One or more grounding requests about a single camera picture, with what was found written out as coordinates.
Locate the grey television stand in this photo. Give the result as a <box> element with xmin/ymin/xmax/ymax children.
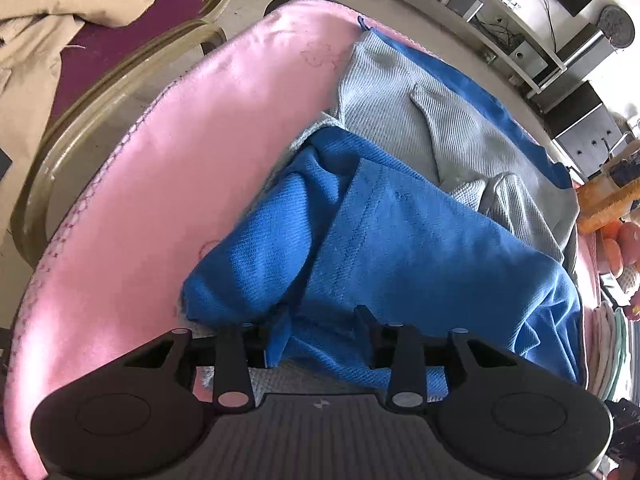
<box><xmin>295</xmin><ymin>0</ymin><xmax>566</xmax><ymax>96</ymax></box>

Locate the teal folded garment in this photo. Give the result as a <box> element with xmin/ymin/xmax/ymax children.
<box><xmin>612</xmin><ymin>305</ymin><xmax>640</xmax><ymax>396</ymax></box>

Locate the orange juice bottle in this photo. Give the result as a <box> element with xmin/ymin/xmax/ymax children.
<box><xmin>575</xmin><ymin>175</ymin><xmax>640</xmax><ymax>235</ymax></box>

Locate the light blue and blue sweater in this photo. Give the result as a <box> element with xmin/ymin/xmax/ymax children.
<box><xmin>181</xmin><ymin>15</ymin><xmax>585</xmax><ymax>403</ymax></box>

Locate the grey subwoofer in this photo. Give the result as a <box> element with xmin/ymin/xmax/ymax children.
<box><xmin>509</xmin><ymin>41</ymin><xmax>550</xmax><ymax>75</ymax></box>

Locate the black cabinet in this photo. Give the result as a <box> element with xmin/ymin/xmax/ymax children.
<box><xmin>542</xmin><ymin>80</ymin><xmax>627</xmax><ymax>177</ymax></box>

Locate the round dark ornament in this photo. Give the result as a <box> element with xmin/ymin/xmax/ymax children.
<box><xmin>597</xmin><ymin>5</ymin><xmax>636</xmax><ymax>52</ymax></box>

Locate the red apple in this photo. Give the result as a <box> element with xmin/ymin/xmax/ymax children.
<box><xmin>617</xmin><ymin>221</ymin><xmax>640</xmax><ymax>250</ymax></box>
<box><xmin>601</xmin><ymin>236</ymin><xmax>625</xmax><ymax>275</ymax></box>

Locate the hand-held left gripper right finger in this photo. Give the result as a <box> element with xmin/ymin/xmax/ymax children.
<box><xmin>354</xmin><ymin>305</ymin><xmax>521</xmax><ymax>413</ymax></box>

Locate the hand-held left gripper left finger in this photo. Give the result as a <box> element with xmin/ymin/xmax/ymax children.
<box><xmin>122</xmin><ymin>324</ymin><xmax>271</xmax><ymax>413</ymax></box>

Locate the small grey speaker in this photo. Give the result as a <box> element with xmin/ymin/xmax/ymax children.
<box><xmin>442</xmin><ymin>0</ymin><xmax>485</xmax><ymax>21</ymax></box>

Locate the grey tower speaker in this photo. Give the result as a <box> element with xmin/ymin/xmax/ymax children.
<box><xmin>525</xmin><ymin>25</ymin><xmax>617</xmax><ymax>97</ymax></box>

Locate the maroon banquet chair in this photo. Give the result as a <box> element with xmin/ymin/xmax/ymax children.
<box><xmin>10</xmin><ymin>0</ymin><xmax>247</xmax><ymax>267</ymax></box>

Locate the pink printed blanket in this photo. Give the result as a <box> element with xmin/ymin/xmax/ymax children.
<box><xmin>4</xmin><ymin>0</ymin><xmax>608</xmax><ymax>480</ymax></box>

